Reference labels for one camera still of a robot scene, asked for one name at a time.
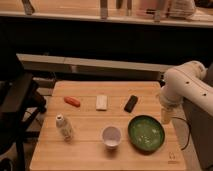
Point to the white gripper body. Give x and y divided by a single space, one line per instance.
166 114

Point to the small clear plastic bottle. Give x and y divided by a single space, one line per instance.
64 127

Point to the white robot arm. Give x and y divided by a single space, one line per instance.
185 81

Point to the green bowl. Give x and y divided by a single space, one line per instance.
146 133

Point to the black rectangular box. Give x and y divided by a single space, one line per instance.
131 103

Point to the white paper cup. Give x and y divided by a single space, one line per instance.
111 137

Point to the white rectangular block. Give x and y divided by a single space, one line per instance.
101 102

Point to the orange snack packet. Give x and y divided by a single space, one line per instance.
72 101

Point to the black office chair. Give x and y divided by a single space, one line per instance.
20 103

